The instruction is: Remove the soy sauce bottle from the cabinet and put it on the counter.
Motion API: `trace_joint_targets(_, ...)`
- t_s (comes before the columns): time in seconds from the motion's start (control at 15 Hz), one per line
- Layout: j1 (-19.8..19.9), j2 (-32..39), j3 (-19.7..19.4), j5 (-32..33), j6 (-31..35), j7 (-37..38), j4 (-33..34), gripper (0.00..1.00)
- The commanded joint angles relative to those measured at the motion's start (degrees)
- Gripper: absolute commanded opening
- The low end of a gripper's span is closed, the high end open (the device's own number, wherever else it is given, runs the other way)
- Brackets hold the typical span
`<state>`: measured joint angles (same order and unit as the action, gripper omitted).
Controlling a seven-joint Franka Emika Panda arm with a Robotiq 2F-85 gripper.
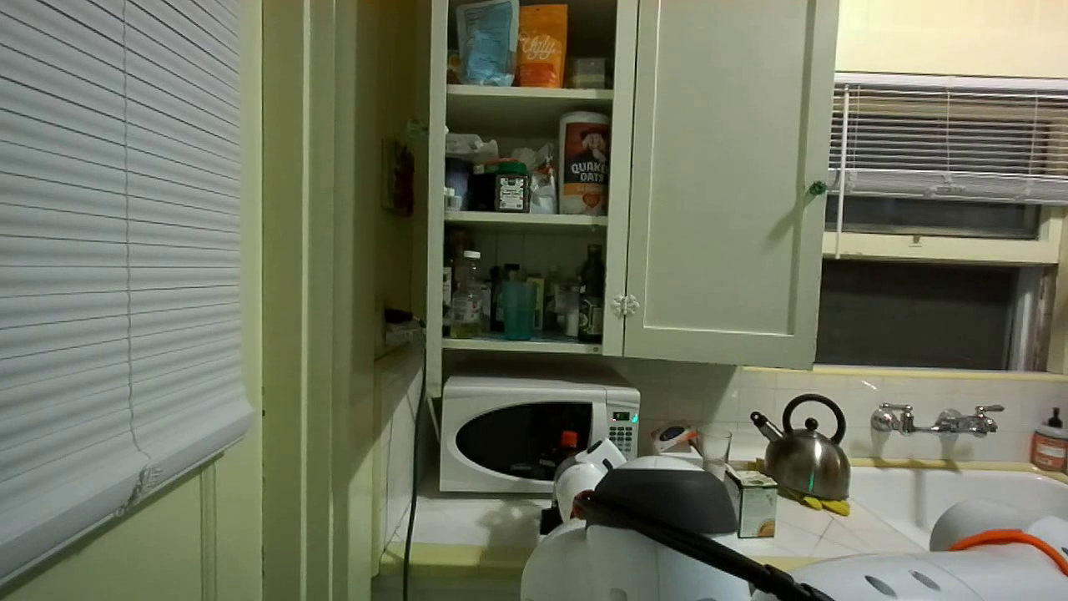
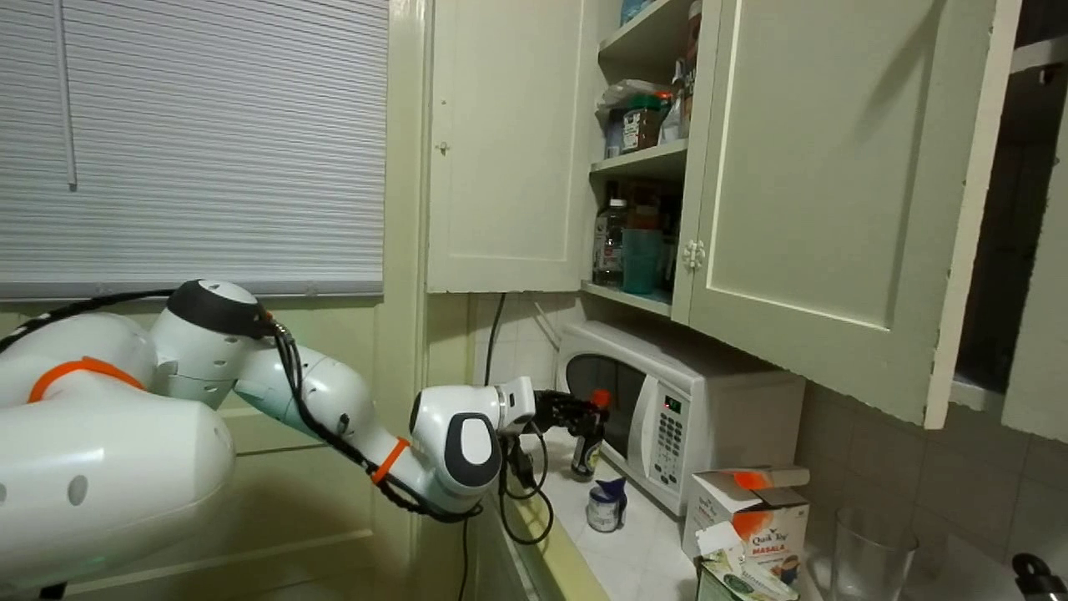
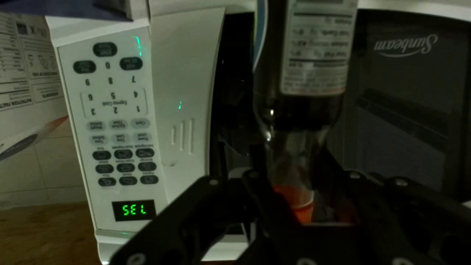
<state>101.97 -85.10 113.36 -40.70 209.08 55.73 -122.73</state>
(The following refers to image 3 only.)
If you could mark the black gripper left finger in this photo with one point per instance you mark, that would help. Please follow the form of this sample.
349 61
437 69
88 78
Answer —
196 220

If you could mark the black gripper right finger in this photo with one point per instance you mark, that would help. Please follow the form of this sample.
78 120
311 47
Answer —
392 220

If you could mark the dark soy sauce bottle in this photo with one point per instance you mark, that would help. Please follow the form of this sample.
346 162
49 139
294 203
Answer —
306 97

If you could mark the white microwave oven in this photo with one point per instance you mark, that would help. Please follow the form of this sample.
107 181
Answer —
171 97

